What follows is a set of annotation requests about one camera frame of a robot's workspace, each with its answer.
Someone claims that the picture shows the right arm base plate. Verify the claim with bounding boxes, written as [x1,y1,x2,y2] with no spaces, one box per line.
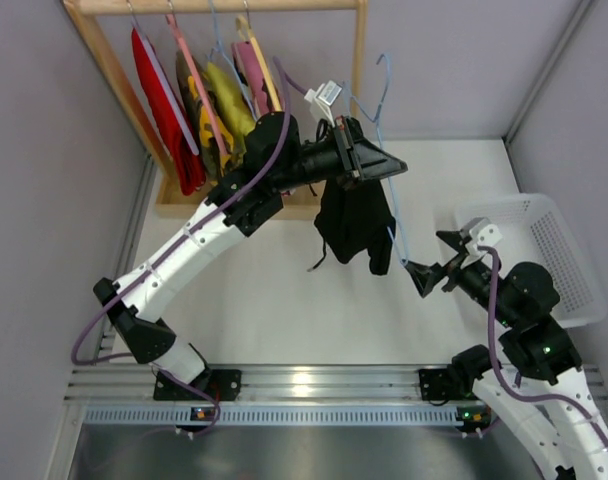
[418,368,462,406]

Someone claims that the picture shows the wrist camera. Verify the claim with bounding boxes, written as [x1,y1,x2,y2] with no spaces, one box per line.
[460,217,503,257]
[304,80,343,125]

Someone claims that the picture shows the lime green trousers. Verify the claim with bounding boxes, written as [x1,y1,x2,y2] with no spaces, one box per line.
[206,62,256,141]

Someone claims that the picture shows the red trousers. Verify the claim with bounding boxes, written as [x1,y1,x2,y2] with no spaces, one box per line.
[131,26,206,196]

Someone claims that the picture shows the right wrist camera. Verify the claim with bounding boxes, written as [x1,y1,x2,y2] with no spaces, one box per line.
[460,217,503,257]

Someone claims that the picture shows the cream wooden hanger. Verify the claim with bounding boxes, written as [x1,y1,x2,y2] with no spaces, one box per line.
[233,1,283,115]

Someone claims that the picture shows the white plastic basket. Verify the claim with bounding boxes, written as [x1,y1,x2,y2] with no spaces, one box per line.
[454,193,607,328]

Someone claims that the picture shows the camouflage yellow green trousers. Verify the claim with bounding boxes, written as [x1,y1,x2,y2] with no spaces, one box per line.
[175,51,243,185]

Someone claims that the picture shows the light blue wire hanger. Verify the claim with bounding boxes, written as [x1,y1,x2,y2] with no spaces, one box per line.
[207,0,258,121]
[341,52,410,267]

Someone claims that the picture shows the white lavender hanger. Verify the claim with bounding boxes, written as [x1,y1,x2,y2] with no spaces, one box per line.
[126,0,199,155]

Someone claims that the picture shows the pink hanger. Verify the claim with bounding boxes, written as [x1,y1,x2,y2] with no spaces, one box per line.
[166,0,227,159]

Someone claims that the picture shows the aluminium mounting rail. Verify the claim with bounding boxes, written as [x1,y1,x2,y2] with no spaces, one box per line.
[63,361,605,404]

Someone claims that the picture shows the slotted cable duct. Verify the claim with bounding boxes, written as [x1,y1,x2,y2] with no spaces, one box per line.
[84,404,484,427]

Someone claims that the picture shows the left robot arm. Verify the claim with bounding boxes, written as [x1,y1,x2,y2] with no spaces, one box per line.
[93,112,408,390]

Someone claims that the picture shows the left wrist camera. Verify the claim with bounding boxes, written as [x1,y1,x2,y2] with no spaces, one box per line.
[304,80,343,125]

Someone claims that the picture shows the wooden clothes rack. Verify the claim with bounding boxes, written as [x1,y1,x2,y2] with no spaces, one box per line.
[63,0,368,219]

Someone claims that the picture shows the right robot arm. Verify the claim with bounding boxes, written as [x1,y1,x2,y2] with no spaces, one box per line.
[405,218,608,479]

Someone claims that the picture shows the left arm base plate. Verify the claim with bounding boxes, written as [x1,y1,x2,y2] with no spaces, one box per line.
[153,369,242,401]

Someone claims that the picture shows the pink black patterned trousers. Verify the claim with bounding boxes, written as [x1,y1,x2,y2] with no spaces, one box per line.
[231,41,283,116]

